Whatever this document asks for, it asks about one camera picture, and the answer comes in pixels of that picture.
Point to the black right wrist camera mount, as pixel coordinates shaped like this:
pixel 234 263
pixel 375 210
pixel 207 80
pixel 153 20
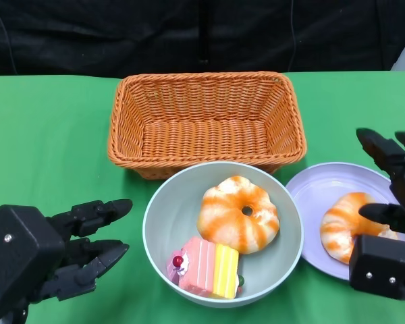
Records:
pixel 374 263

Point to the black backdrop curtain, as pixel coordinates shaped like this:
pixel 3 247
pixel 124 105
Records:
pixel 87 33

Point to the green tablecloth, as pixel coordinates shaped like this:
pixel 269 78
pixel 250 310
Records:
pixel 54 135

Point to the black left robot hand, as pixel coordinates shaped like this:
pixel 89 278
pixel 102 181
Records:
pixel 87 219

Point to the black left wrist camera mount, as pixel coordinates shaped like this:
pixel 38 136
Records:
pixel 17 249

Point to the pale green ribbed bowl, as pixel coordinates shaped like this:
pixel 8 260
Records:
pixel 175 209

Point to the lavender round plate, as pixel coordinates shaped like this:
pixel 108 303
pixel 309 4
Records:
pixel 310 189

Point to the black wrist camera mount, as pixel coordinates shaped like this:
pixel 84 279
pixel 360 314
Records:
pixel 374 263
pixel 17 249

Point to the pink and yellow layered cake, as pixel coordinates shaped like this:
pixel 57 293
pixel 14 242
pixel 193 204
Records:
pixel 206 266

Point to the orange wicker basket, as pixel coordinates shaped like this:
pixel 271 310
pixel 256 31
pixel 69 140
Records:
pixel 206 108

